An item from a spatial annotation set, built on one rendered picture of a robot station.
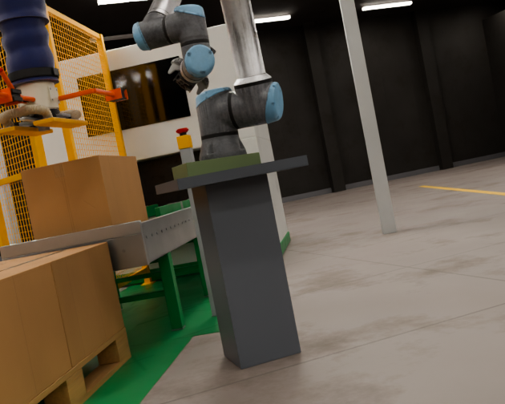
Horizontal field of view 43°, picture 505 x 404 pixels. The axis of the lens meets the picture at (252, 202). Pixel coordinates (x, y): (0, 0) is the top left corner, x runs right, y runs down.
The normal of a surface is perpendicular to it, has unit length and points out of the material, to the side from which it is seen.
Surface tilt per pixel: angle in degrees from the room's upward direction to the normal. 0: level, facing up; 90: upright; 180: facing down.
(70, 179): 90
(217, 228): 90
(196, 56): 97
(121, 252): 90
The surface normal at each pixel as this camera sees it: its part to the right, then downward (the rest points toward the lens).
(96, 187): -0.11, 0.06
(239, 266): 0.30, -0.02
